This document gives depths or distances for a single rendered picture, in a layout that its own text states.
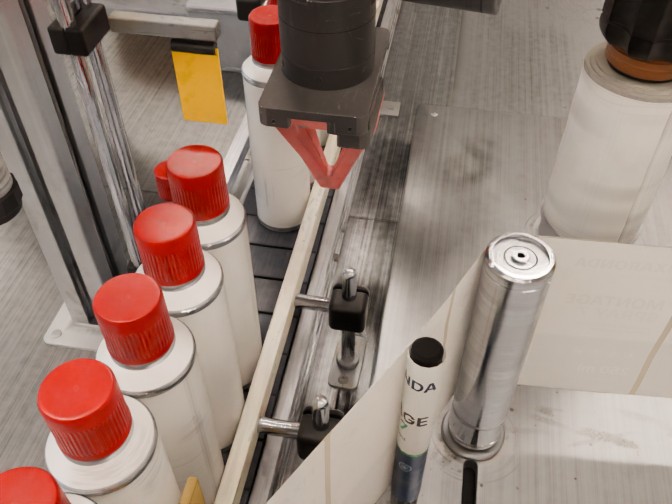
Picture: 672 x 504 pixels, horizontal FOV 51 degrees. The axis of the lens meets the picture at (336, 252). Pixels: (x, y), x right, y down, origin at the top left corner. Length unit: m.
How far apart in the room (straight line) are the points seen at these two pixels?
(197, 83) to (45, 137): 0.12
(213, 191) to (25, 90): 0.15
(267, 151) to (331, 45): 0.21
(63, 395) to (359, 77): 0.24
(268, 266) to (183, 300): 0.24
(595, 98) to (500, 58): 0.48
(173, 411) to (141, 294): 0.07
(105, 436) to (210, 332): 0.11
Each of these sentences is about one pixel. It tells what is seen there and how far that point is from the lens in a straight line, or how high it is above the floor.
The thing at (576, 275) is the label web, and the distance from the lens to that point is 0.43.
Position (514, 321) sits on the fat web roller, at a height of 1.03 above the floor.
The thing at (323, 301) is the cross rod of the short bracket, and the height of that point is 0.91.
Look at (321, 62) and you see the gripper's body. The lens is 0.41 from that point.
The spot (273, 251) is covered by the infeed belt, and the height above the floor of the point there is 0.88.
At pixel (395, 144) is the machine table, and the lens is 0.84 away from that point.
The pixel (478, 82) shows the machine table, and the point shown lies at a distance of 0.97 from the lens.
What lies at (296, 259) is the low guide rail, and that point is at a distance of 0.58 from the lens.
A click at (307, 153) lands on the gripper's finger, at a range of 0.48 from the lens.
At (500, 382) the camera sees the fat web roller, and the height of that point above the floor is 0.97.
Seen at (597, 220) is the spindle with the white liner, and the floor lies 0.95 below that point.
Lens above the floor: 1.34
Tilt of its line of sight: 46 degrees down
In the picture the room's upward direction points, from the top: straight up
